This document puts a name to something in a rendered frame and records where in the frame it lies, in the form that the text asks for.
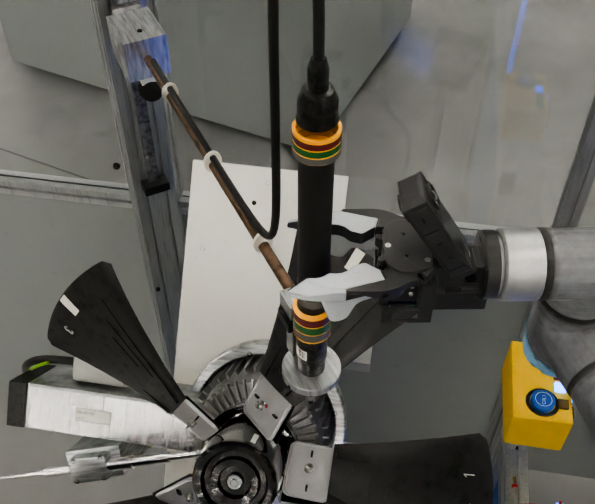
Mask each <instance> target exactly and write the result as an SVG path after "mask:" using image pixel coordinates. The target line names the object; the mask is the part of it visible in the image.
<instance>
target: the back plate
mask: <svg viewBox="0 0 595 504"><path fill-rule="evenodd" d="M221 165H222V166H223V168H224V169H225V171H226V173H227V174H228V176H229V177H230V179H231V180H232V182H233V184H234V185H235V187H236V188H237V190H238V191H239V193H240V195H241V196H242V198H243V199H244V201H245V202H246V204H247V205H248V207H249V208H250V210H251V211H252V213H253V214H254V215H255V217H256V218H257V220H258V221H259V222H260V224H261V225H262V226H263V227H264V228H265V229H266V230H267V231H268V232H269V230H270V225H271V211H272V177H271V168H268V167H259V166H250V165H241V164H232V163H223V162H222V164H221ZM348 178H349V177H348V176H341V175H334V189H333V211H341V210H342V209H345V205H346V196H347V187H348ZM296 218H298V171H295V170H286V169H281V204H280V221H279V227H278V232H277V235H276V236H275V237H274V238H273V244H272V246H271V248H272V249H273V251H274V252H275V254H276V256H277V257H278V259H279V260H280V262H281V264H282V265H283V267H284V268H285V270H286V271H287V273H288V269H289V265H290V260H291V256H292V251H293V246H294V241H295V236H296V231H297V229H293V228H288V227H287V224H288V221H289V220H291V219H296ZM281 290H284V289H283V288H282V286H281V285H280V283H279V281H278V280H277V278H276V276H275V275H274V273H273V271H272V270H271V268H270V267H269V265H268V263H267V262H266V260H265V258H264V257H263V255H262V253H257V252H256V251H255V249H254V248H253V239H252V237H251V235H250V234H249V232H248V231H247V229H246V227H245V226H244V224H243V222H242V221H241V219H240V217H239V216H238V214H237V213H236V211H235V209H234V208H233V206H232V204H231V203H230V201H229V199H228V198H227V196H226V195H225V193H224V191H223V190H222V188H221V186H220V185H219V183H218V181H217V180H216V178H215V177H214V175H213V173H212V172H209V171H207V170H206V168H205V167H204V164H203V160H193V165H192V177H191V188H190V199H189V210H188V222H187V233H186V244H185V255H184V267H183V278H182V289H181V300H180V312H179V323H178V334H177V345H176V357H175V368H174V380H175V382H176V383H182V384H189V385H193V384H194V382H195V380H196V379H197V377H198V376H199V375H200V373H201V372H202V371H203V370H204V369H205V368H206V366H207V365H208V364H209V363H210V362H211V361H212V360H213V359H214V358H215V357H217V356H218V355H219V354H221V353H222V352H223V351H225V350H227V349H228V348H230V347H232V346H235V345H237V344H240V343H243V342H247V341H251V340H260V339H270V337H271V334H272V330H273V327H274V323H275V320H276V316H277V313H278V308H279V306H280V291H281ZM195 462H196V460H195V458H188V459H180V460H172V461H171V462H170V463H166V469H165V480H164V487H165V486H167V485H169V484H171V483H173V482H174V481H176V480H178V479H180V478H182V477H184V476H186V475H188V474H190V473H191V474H192V472H193V468H194V464H195Z"/></svg>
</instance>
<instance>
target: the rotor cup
mask: <svg viewBox="0 0 595 504"><path fill-rule="evenodd" d="M244 404H245V403H244ZM244 404H238V405H234V406H231V407H229V408H227V409H225V410H224V411H222V412H221V413H220V414H219V415H217V416H216V417H215V419H214V421H215V422H216V423H217V424H218V425H219V426H221V428H220V429H219V430H218V431H217V432H216V433H215V434H213V435H212V436H211V437H209V438H208V439H207V440H205V441H203V442H202V450H203V448H204V447H205V445H206V444H207V443H208V442H209V441H210V442H209V443H208V445H207V446H206V448H205V449H204V450H203V451H202V452H201V454H200V455H199V456H198V458H197V460H196V462H195V464H194V468H193V472H192V487H193V491H194V494H195V497H196V499H197V501H198V503H199V504H273V503H274V501H275V499H276V496H277V494H278V492H279V491H281V490H282V486H283V481H284V476H285V471H286V465H287V460H288V455H289V450H290V445H291V444H292V443H293V442H295V441H297V438H296V435H295V433H294V431H293V429H292V427H291V426H290V424H289V423H287V425H286V427H285V429H284V431H283V433H282V436H281V438H280V440H279V442H278V444H275V443H274V441H273V440H267V439H266V438H265V437H264V436H263V435H262V433H261V432H260V431H259V430H258V429H257V427H256V426H255V425H254V424H253V423H252V421H251V420H250V419H249V418H248V417H247V415H246V414H245V413H244ZM254 434H257V435H259V437H258V439H257V441H256V443H255V444H254V443H252V442H250V441H251V439H252V437H253V436H254ZM231 475H238V476H239V477H240V478H241V480H242V485H241V487H240V488H239V489H237V490H233V489H231V488H229V487H228V485H227V479H228V477H229V476H231ZM282 476H283V477H282ZM281 477H282V483H281V485H280V488H279V483H280V480H281ZM278 488H279V490H278Z"/></svg>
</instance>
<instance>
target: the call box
mask: <svg viewBox="0 0 595 504"><path fill-rule="evenodd" d="M555 382H559V383H560V381H556V380H554V377H551V376H548V375H545V374H543V373H541V371H540V370H538V369H537V368H535V367H533V366H532V365H531V364H530V363H529V362H528V360H527V359H526V357H525V355H524V352H523V342H517V341H512V342H511V343H510V346H509V349H508V352H507V356H506V359H505V362H504V365H503V368H502V406H503V441H504V442H505V443H510V444H517V445H524V446H531V447H538V448H545V449H552V450H561V448H562V446H563V444H564V442H565V440H566V438H567V436H568V434H569V432H570V430H571V428H572V426H573V414H572V401H571V398H570V396H569V395H568V394H567V392H565V393H559V392H555V390H554V383H555ZM534 390H535V391H537V390H546V391H548V392H550V393H553V396H554V398H555V401H556V404H555V406H554V408H553V410H552V411H550V412H548V413H542V412H539V411H537V410H535V409H534V408H533V407H532V405H531V402H530V399H531V396H532V394H533V393H534ZM558 399H566V400H569V408H570V409H569V410H563V409H558Z"/></svg>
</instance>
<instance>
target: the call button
mask: <svg viewBox="0 0 595 504"><path fill-rule="evenodd" d="M530 402H531V405H532V407H533V408H534V409H535V410H537V411H539V412H542V413H548V412H550V411H552V410H553V408H554V406H555V404H556V401H555V398H554V396H553V393H550V392H548V391H546V390H537V391H535V390H534V393H533V394H532V396H531V399H530Z"/></svg>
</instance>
